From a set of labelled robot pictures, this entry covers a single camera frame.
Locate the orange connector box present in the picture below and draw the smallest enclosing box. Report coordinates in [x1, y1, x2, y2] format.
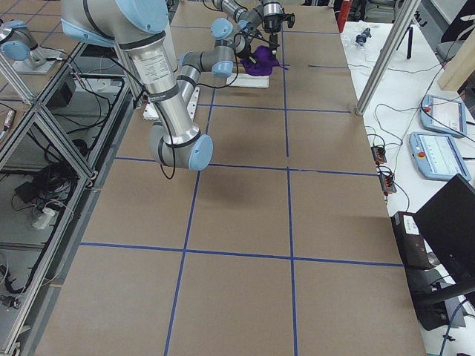
[379, 171, 397, 196]
[371, 145, 387, 165]

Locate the lower orange connector box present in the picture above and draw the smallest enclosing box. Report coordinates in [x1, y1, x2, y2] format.
[379, 171, 397, 196]

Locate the aluminium frame post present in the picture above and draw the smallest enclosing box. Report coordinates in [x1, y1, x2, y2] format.
[356, 0, 421, 116]

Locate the upper orange connector box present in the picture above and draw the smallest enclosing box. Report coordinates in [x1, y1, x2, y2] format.
[371, 145, 387, 165]

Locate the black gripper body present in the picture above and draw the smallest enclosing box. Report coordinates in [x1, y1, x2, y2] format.
[263, 13, 283, 33]
[235, 33, 255, 59]

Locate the upper teach pendant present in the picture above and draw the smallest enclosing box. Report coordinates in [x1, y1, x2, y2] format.
[420, 94, 467, 137]

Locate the purple towel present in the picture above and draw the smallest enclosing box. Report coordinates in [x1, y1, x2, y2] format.
[240, 45, 289, 76]

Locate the black monitor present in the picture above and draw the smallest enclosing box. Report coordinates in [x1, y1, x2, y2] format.
[413, 174, 474, 282]

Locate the white pedestal column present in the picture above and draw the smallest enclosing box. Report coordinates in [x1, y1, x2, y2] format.
[142, 0, 200, 122]

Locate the black computer case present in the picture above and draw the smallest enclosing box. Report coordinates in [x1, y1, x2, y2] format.
[391, 211, 435, 271]

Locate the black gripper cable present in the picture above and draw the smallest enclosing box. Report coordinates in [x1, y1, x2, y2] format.
[192, 29, 272, 90]

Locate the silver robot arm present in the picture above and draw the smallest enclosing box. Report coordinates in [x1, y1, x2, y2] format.
[211, 1, 295, 63]
[61, 1, 246, 171]

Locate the lower teach pendant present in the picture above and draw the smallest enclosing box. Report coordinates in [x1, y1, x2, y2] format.
[409, 132, 471, 181]

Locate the teach pendant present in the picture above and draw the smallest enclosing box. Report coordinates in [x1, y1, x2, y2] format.
[409, 132, 471, 181]
[420, 94, 467, 137]

